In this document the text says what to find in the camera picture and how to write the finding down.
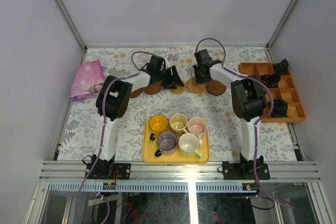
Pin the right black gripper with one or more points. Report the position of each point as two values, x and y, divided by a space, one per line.
198 80

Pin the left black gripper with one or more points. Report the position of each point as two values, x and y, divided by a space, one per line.
170 76

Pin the woven rattan coaster front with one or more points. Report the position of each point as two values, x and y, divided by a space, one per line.
178 90

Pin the woven rattan coaster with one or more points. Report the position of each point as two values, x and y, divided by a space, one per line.
193 87
178 90

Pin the woven rattan coaster back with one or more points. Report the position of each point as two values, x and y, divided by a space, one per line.
193 87

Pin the brown wooden coaster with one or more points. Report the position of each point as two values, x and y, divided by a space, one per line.
215 88
135 93
153 88

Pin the pink ceramic mug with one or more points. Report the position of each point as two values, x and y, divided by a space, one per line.
198 127

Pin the white mug green handle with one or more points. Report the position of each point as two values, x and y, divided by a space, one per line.
189 144

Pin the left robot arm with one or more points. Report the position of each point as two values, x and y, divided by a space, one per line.
113 99

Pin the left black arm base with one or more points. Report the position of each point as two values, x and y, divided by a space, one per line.
106 169

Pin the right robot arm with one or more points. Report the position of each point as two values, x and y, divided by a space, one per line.
248 98

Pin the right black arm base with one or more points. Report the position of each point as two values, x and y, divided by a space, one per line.
244 170

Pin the cream ceramic mug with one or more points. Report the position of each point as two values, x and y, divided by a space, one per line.
178 123

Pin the yellow glass mug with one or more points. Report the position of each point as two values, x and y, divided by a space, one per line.
157 124

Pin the purple ceramic mug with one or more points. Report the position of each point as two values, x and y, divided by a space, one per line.
167 143

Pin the black bundle middle compartment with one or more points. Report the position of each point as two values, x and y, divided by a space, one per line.
270 80

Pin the black bundle compartment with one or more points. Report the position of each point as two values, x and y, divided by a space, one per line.
270 80
281 68
280 109

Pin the yellow plastic tray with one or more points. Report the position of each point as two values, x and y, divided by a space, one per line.
150 147

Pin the black bundle top compartment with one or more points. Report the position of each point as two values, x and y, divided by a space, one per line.
281 68

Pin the purple snowflake cloth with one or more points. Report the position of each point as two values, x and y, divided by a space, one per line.
88 81

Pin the black bundle lower compartment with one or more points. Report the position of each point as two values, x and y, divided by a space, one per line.
280 109

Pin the aluminium front rail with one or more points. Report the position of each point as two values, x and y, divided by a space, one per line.
281 172

